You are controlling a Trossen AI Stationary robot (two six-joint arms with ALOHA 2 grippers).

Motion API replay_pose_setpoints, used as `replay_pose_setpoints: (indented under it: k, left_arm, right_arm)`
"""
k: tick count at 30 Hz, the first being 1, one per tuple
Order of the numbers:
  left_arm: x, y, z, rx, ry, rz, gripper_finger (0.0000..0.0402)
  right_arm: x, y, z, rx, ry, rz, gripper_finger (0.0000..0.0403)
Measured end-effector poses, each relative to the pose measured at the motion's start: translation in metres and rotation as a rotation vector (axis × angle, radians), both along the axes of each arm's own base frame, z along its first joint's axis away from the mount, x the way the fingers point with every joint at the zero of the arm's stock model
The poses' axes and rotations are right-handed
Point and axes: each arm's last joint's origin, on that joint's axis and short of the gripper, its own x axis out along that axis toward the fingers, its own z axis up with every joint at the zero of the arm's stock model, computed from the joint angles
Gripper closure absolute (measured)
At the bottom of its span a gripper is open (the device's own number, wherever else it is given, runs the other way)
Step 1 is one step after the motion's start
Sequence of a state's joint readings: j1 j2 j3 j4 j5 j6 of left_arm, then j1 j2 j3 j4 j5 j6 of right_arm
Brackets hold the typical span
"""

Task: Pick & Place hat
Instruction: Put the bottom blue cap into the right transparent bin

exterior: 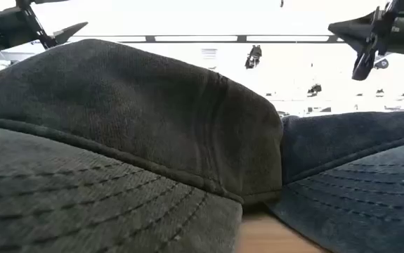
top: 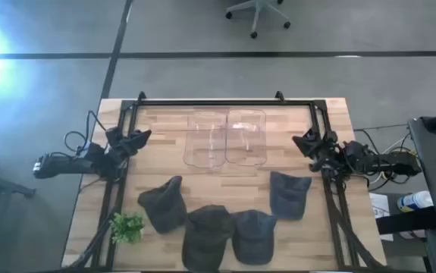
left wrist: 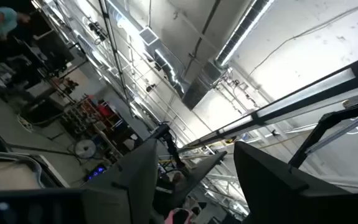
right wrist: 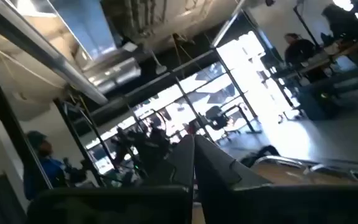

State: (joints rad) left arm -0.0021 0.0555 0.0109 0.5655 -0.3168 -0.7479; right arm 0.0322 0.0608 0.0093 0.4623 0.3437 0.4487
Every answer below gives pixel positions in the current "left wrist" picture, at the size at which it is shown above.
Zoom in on long ceiling light fixture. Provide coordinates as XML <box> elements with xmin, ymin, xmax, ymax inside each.
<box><xmin>214</xmin><ymin>0</ymin><xmax>275</xmax><ymax>68</ymax></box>

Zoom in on pink fabric item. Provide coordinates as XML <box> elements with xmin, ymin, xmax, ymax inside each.
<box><xmin>164</xmin><ymin>207</ymin><xmax>195</xmax><ymax>224</ymax></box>

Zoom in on black frame beam with light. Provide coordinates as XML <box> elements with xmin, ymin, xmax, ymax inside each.
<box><xmin>178</xmin><ymin>51</ymin><xmax>358</xmax><ymax>153</ymax></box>

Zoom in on silver ventilation duct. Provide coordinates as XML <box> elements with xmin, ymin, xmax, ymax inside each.
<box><xmin>138</xmin><ymin>26</ymin><xmax>226</xmax><ymax>110</ymax></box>

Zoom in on black frame brace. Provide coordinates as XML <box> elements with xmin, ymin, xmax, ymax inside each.
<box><xmin>288</xmin><ymin>101</ymin><xmax>358</xmax><ymax>169</ymax></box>

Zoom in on small clear plastic bin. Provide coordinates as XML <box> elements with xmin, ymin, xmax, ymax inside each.
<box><xmin>0</xmin><ymin>151</ymin><xmax>47</xmax><ymax>190</ymax></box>

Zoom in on computer with blue lights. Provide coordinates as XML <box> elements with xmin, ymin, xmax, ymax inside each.
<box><xmin>87</xmin><ymin>164</ymin><xmax>106</xmax><ymax>182</ymax></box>

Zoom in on black camera stand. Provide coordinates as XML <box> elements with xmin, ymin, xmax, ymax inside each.
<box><xmin>165</xmin><ymin>133</ymin><xmax>186</xmax><ymax>170</ymax></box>

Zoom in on storage shelf with items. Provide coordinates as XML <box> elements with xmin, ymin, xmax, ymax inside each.
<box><xmin>60</xmin><ymin>95</ymin><xmax>130</xmax><ymax>162</ymax></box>

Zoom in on person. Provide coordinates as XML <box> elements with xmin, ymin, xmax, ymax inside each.
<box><xmin>0</xmin><ymin>6</ymin><xmax>32</xmax><ymax>43</ymax></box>

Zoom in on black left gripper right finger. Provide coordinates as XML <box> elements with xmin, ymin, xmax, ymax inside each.
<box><xmin>233</xmin><ymin>141</ymin><xmax>358</xmax><ymax>224</ymax></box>

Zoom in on round floor fan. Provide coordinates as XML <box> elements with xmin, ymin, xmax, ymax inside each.
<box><xmin>73</xmin><ymin>139</ymin><xmax>98</xmax><ymax>160</ymax></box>

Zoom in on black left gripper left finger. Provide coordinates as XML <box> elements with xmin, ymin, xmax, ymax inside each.
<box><xmin>80</xmin><ymin>138</ymin><xmax>160</xmax><ymax>224</ymax></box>

